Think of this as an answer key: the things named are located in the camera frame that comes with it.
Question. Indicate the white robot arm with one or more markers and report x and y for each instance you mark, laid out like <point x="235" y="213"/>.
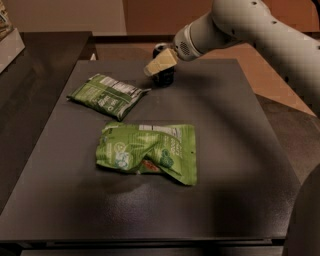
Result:
<point x="292" y="54"/>

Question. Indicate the light green chip bag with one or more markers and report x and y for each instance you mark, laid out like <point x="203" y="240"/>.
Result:
<point x="141" y="148"/>

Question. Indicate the white box at left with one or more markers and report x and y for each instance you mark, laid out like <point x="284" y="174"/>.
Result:
<point x="11" y="43"/>

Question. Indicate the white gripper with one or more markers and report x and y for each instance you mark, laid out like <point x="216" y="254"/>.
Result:
<point x="182" y="46"/>

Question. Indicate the blue pepsi can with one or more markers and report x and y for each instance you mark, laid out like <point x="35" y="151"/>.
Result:
<point x="164" y="78"/>

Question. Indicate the dark green chip bag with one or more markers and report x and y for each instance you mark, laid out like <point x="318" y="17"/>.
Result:
<point x="108" y="96"/>

